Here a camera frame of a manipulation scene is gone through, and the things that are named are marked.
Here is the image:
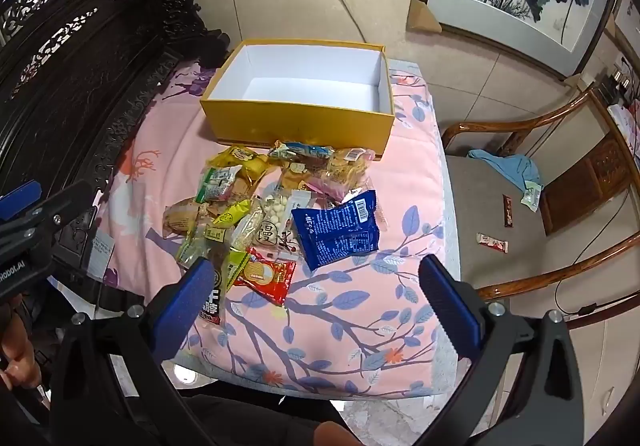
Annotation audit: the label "small white red packet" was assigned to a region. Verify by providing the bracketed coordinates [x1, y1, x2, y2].
[476, 232, 510, 253]

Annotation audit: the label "brown bread packet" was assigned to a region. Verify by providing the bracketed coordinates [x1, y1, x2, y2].
[162, 198, 201, 239]

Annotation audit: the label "triangular yellow green packet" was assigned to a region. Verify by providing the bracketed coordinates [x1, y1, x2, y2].
[212, 199, 253, 228]

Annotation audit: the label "blue snack packet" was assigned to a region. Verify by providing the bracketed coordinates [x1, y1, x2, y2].
[291, 189, 383, 272]

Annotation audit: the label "cardboard corner protector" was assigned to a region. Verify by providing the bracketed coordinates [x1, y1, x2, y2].
[406, 0, 443, 33]

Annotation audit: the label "light blue white packet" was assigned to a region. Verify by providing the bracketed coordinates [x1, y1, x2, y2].
[268, 140, 335, 162]

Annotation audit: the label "green clear candy packet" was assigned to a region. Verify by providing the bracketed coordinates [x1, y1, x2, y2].
[195, 165, 243, 203]

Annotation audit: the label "long clear cracker packet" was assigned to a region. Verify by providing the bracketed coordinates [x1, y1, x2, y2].
[230, 211, 263, 249]

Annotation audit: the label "yellow cardboard box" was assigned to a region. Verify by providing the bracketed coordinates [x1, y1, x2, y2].
[200, 40, 397, 162]

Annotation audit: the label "black cable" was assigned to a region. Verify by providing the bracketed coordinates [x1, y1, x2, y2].
[552, 211, 640, 317]

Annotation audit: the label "yellow cake packet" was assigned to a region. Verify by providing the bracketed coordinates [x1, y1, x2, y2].
[207, 146, 271, 179]

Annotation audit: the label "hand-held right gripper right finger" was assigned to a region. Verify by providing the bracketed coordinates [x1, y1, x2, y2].
[414, 254, 597, 446]

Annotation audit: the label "wooden armchair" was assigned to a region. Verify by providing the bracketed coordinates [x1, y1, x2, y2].
[441, 83, 640, 327]

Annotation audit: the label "clear packet white balls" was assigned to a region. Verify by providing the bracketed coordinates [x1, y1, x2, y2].
[260, 193, 291, 232]

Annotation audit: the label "clear packet yellow bread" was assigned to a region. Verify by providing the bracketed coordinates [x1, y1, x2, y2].
[277, 161, 313, 192]

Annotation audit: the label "red biscuit packet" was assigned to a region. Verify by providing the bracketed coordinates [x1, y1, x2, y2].
[232, 247, 297, 307]

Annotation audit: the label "pink clear noodle snack packet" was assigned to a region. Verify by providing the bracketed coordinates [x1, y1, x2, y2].
[305, 148, 376, 202]

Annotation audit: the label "light blue cloth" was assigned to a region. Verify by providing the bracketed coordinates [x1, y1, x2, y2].
[467, 149, 543, 192]

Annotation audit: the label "small green white packet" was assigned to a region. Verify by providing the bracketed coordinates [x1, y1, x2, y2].
[520, 183, 543, 212]

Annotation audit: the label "person's left hand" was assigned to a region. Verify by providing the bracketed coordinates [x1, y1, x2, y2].
[0, 298, 43, 392]

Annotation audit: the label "pink floral blanket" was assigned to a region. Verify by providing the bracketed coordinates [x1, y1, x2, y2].
[90, 58, 463, 399]

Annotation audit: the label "black meat snack packet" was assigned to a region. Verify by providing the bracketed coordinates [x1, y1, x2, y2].
[200, 246, 227, 327]

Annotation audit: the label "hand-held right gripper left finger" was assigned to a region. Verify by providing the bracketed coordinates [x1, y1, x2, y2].
[50, 257, 236, 446]

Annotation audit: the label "small yellow green packet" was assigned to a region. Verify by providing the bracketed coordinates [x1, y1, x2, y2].
[225, 248, 251, 292]

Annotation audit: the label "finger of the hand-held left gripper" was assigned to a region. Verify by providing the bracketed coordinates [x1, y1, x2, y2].
[10, 180, 98, 252]
[0, 180, 42, 223]

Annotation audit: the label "brown cracker packet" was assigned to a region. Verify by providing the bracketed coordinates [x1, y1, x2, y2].
[230, 173, 266, 207]

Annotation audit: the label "dark carved wooden furniture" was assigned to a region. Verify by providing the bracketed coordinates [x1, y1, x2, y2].
[0, 0, 231, 287]

